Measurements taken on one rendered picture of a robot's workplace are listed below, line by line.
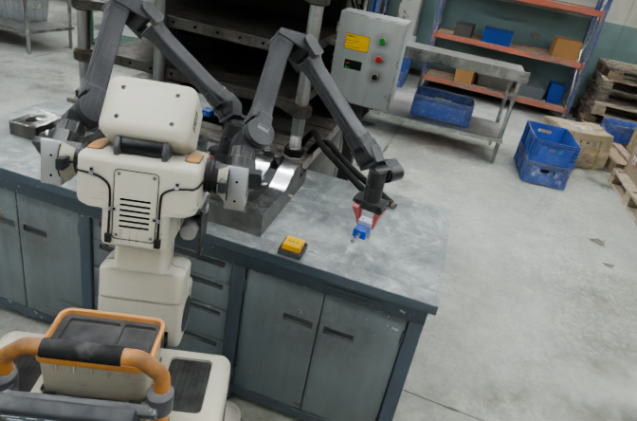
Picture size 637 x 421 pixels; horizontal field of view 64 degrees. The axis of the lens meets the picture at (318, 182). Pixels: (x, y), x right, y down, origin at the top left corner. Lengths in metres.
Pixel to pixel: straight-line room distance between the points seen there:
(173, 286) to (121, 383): 0.32
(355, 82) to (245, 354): 1.26
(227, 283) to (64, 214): 0.69
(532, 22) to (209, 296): 6.85
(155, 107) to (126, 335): 0.51
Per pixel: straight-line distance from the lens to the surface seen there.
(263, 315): 1.95
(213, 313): 2.06
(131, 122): 1.24
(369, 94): 2.40
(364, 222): 1.66
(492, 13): 8.12
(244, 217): 1.77
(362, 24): 2.36
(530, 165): 5.12
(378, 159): 1.57
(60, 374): 1.23
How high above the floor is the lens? 1.76
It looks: 26 degrees down
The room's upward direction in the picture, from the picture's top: 11 degrees clockwise
